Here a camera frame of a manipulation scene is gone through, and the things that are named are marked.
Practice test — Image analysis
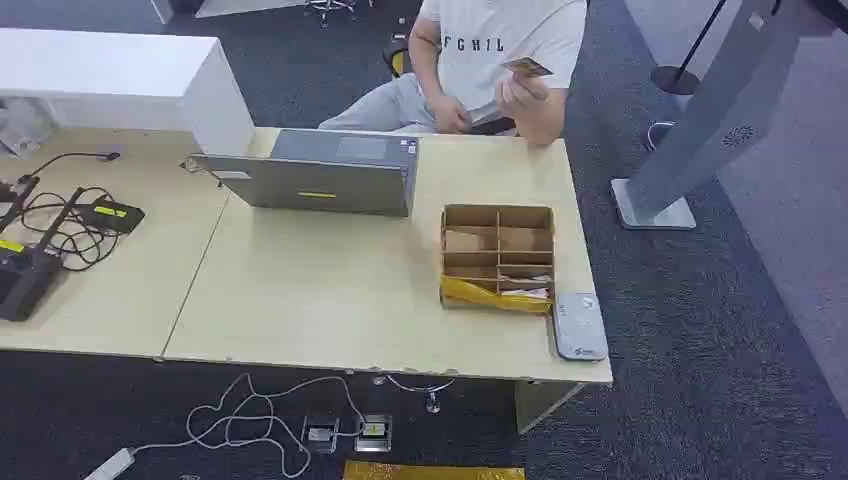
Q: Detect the person's right hand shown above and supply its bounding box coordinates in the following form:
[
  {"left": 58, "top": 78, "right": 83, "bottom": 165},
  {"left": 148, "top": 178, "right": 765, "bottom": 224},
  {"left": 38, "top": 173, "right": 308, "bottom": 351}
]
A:
[{"left": 429, "top": 94, "right": 473, "bottom": 135}]

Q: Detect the person's left hand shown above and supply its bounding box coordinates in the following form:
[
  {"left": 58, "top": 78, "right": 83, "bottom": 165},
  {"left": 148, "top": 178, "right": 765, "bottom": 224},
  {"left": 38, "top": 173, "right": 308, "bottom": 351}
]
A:
[{"left": 494, "top": 69, "right": 551, "bottom": 124}]

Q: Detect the person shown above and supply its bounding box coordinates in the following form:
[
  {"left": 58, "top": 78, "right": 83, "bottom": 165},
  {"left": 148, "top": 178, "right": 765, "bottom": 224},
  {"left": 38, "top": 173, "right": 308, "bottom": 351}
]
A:
[{"left": 317, "top": 0, "right": 589, "bottom": 147}]

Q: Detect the wooden card box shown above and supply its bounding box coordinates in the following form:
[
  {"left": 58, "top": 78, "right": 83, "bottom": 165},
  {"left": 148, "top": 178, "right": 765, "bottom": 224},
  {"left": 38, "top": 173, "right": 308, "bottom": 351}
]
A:
[{"left": 439, "top": 203, "right": 556, "bottom": 314}]

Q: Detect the grey laptop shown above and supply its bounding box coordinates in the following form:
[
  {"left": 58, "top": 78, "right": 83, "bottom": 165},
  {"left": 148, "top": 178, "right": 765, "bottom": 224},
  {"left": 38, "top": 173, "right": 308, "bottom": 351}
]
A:
[{"left": 188, "top": 127, "right": 420, "bottom": 219}]

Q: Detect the office chair base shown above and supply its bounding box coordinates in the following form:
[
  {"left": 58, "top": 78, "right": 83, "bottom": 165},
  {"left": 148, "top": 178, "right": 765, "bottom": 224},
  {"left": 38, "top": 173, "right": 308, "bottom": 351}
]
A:
[{"left": 304, "top": 0, "right": 359, "bottom": 28}]

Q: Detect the yellow tape strip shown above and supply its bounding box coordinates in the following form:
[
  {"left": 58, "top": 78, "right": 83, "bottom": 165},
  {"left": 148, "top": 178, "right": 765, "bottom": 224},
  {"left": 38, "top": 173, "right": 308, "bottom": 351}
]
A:
[{"left": 441, "top": 275, "right": 553, "bottom": 314}]

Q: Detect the pale card stack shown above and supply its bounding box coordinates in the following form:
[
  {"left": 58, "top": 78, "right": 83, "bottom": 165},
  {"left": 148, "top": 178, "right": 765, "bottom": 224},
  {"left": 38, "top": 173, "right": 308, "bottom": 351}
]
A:
[{"left": 500, "top": 274, "right": 552, "bottom": 301}]

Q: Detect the grey kiosk stand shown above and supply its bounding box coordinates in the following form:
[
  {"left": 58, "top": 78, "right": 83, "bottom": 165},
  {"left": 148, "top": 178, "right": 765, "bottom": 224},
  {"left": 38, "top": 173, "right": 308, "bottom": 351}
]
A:
[{"left": 610, "top": 0, "right": 837, "bottom": 232}]

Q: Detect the grey card reader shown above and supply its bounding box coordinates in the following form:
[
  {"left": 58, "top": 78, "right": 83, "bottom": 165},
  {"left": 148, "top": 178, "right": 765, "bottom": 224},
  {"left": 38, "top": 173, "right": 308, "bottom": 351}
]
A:
[{"left": 551, "top": 292, "right": 609, "bottom": 363}]

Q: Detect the metal hook under desk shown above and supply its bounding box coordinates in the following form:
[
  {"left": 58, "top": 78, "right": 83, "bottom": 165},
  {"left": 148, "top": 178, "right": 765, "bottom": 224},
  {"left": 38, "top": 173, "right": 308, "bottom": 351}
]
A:
[{"left": 372, "top": 374, "right": 457, "bottom": 415}]

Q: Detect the desk leg panel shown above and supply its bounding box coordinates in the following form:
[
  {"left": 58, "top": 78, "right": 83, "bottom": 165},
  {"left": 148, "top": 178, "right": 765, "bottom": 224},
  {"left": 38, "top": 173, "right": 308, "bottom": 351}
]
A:
[{"left": 515, "top": 380, "right": 588, "bottom": 436}]

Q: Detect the steel floor socket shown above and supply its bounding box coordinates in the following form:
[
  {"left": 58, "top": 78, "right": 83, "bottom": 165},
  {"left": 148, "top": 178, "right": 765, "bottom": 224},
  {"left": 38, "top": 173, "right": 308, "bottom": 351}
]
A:
[
  {"left": 301, "top": 415, "right": 341, "bottom": 454},
  {"left": 354, "top": 414, "right": 393, "bottom": 454}
]

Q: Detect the white cabinet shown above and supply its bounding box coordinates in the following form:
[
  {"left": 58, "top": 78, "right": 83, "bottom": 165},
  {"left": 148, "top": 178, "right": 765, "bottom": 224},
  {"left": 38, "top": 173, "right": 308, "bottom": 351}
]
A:
[{"left": 0, "top": 27, "right": 256, "bottom": 158}]

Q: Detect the black power adapter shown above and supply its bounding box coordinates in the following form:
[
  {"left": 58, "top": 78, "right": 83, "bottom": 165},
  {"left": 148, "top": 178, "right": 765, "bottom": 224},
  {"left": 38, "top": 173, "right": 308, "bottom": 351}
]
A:
[{"left": 74, "top": 198, "right": 146, "bottom": 235}]

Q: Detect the yellow sheet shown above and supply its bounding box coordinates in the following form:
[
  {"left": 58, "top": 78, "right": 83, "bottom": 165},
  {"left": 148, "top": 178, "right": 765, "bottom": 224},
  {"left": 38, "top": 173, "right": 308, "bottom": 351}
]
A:
[{"left": 342, "top": 460, "right": 527, "bottom": 480}]

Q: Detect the clear plastic holder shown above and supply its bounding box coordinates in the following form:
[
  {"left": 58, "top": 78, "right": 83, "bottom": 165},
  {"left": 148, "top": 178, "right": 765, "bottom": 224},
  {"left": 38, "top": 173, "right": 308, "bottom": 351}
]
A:
[{"left": 0, "top": 97, "right": 56, "bottom": 160}]

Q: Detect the black router with antennas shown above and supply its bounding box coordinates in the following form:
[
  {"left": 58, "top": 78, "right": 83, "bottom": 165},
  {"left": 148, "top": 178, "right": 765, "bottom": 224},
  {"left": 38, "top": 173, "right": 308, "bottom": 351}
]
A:
[{"left": 0, "top": 175, "right": 87, "bottom": 323}]

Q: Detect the white power strip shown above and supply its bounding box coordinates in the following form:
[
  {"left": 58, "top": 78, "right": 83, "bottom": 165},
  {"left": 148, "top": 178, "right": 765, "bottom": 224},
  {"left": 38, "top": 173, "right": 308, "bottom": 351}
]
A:
[{"left": 82, "top": 447, "right": 137, "bottom": 480}]

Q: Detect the grey cable loop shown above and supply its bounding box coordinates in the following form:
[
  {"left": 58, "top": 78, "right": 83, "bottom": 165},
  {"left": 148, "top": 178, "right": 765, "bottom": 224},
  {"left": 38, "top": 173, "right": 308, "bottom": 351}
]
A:
[{"left": 645, "top": 120, "right": 677, "bottom": 152}]

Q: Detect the black stanchion post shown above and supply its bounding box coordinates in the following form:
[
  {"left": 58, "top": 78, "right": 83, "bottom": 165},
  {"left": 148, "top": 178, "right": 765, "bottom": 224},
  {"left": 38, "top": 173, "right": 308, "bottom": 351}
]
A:
[{"left": 650, "top": 0, "right": 729, "bottom": 97}]

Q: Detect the white floor cable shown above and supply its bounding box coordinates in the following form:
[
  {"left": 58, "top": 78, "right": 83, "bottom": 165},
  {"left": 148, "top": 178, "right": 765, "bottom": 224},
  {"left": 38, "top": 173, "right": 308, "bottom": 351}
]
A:
[{"left": 129, "top": 372, "right": 367, "bottom": 480}]

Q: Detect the black tangled cable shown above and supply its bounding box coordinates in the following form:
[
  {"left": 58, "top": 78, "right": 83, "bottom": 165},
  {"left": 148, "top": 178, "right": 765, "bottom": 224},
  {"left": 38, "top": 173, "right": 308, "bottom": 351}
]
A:
[{"left": 18, "top": 188, "right": 126, "bottom": 273}]

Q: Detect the black gooseneck cable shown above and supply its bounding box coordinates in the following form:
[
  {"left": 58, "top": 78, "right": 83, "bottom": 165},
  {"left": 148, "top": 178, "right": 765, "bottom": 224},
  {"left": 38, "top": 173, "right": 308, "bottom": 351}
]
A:
[{"left": 18, "top": 151, "right": 122, "bottom": 185}]

